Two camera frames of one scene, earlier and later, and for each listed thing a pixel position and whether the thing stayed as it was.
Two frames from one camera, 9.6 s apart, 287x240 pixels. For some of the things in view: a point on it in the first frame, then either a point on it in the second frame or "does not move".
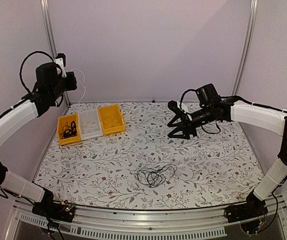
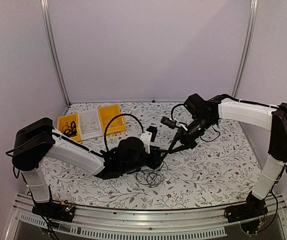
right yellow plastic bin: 112,119 does not move
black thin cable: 68,131 does not move
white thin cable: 83,83 to 91,126
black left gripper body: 72,85 to 154,163
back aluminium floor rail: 148,102 does not move
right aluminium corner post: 246,48 does not move
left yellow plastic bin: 61,122 does not move
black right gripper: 186,122 to 187,145
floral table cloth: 214,169 does not move
